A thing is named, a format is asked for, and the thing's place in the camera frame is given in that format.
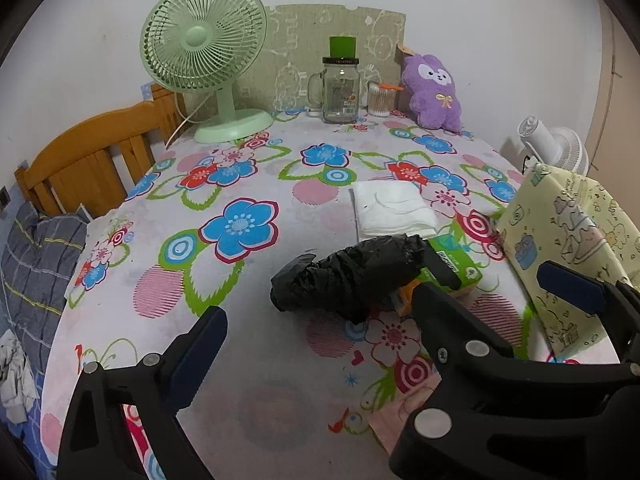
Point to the clear cotton swab container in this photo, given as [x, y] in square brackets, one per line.
[382, 102]

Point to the wooden bed headboard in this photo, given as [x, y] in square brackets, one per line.
[90, 160]

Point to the beige door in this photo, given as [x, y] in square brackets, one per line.
[617, 85]

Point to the orange packet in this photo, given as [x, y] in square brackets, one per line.
[407, 296]

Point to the grey plaid pillow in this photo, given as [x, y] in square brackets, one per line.
[35, 270]

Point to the blue wall sticker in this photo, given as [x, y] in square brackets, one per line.
[146, 91]

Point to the white crumpled cloth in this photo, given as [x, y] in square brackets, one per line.
[15, 375]

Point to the white floor fan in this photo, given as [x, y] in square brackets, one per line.
[565, 150]

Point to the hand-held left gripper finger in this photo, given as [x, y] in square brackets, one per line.
[200, 355]

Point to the floral tablecloth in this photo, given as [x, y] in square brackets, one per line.
[280, 385]

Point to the green patterned foam board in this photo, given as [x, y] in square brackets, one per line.
[300, 30]

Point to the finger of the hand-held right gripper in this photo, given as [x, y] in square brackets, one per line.
[450, 320]
[570, 285]

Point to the white towel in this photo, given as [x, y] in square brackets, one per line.
[390, 210]

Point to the green tissue packet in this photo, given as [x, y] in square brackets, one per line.
[462, 265]

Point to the pink packet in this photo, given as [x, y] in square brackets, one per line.
[395, 410]

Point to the wall power socket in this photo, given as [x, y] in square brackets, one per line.
[4, 196]

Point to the blue checked bed sheet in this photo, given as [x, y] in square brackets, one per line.
[25, 450]

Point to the glass jar mug green lid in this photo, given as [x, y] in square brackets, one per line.
[340, 95]

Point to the black plastic bag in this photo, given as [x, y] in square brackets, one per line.
[345, 275]

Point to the green desk fan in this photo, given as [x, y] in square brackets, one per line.
[197, 35]

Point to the purple plush bunny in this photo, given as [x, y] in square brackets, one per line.
[435, 105]

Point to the yellow printed fabric storage box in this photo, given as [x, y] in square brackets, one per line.
[565, 240]

